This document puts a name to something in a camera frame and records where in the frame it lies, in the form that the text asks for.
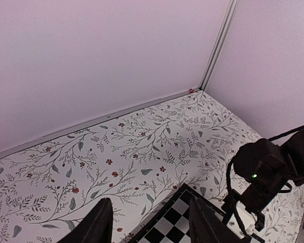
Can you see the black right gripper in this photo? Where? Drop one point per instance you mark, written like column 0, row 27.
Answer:
column 261, row 170

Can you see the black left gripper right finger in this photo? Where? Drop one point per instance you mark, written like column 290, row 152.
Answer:
column 204, row 226

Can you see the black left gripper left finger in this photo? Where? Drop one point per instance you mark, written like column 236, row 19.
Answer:
column 96, row 227

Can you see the black and grey chessboard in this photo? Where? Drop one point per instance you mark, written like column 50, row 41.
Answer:
column 171, row 224

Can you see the floral patterned table mat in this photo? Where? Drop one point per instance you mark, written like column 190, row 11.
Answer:
column 137, row 160

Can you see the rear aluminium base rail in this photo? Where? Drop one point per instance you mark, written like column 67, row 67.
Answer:
column 93, row 122

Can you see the right rear aluminium frame post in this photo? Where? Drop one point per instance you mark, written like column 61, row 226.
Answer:
column 218, row 45

